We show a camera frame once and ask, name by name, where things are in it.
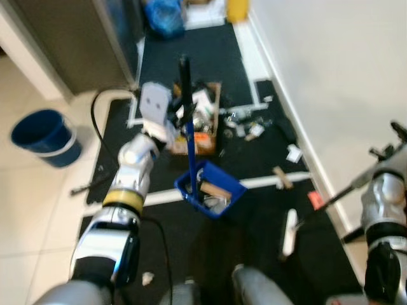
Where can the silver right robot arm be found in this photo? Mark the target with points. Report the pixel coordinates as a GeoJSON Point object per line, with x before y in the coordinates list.
{"type": "Point", "coordinates": [385, 197]}

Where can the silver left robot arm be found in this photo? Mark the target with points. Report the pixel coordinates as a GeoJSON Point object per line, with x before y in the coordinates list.
{"type": "Point", "coordinates": [133, 165]}

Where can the black floor mat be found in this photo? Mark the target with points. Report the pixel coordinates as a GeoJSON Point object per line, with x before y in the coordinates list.
{"type": "Point", "coordinates": [210, 57]}
{"type": "Point", "coordinates": [254, 159]}
{"type": "Point", "coordinates": [254, 254]}

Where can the white floor tape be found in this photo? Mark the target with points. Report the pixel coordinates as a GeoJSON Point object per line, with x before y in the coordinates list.
{"type": "Point", "coordinates": [255, 94]}

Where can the long white floor strip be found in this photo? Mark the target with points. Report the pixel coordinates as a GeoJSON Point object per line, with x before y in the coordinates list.
{"type": "Point", "coordinates": [267, 180]}

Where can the brown cardboard box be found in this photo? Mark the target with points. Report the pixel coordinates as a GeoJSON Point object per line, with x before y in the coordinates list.
{"type": "Point", "coordinates": [203, 145]}

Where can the clear plastic bottle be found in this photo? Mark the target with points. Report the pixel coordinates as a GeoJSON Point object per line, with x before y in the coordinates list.
{"type": "Point", "coordinates": [238, 117]}

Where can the small white box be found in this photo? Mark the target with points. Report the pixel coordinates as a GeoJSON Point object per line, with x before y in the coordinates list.
{"type": "Point", "coordinates": [255, 131]}

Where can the brown cardboard piece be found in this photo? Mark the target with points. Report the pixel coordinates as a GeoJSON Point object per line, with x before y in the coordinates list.
{"type": "Point", "coordinates": [283, 178]}
{"type": "Point", "coordinates": [215, 189]}

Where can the blue plastic bag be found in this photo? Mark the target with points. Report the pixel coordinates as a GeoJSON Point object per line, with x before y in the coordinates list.
{"type": "Point", "coordinates": [164, 16]}

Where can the white paper scrap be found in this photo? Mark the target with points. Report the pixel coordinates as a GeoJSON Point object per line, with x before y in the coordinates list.
{"type": "Point", "coordinates": [294, 154]}

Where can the yellow plastic container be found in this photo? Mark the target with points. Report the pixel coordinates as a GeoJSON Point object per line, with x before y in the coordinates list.
{"type": "Point", "coordinates": [237, 9]}

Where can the grey flat bar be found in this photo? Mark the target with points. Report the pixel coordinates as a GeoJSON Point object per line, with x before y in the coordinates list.
{"type": "Point", "coordinates": [82, 189]}

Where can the grey metal door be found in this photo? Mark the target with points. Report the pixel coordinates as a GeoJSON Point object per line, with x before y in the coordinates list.
{"type": "Point", "coordinates": [70, 38]}

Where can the blue plastic bucket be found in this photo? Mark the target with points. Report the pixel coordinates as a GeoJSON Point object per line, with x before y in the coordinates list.
{"type": "Point", "coordinates": [38, 133]}

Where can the grey right robot leg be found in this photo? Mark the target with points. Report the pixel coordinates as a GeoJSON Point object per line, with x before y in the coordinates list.
{"type": "Point", "coordinates": [261, 289]}

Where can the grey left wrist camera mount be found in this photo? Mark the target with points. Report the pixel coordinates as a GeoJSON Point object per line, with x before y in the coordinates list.
{"type": "Point", "coordinates": [154, 105]}

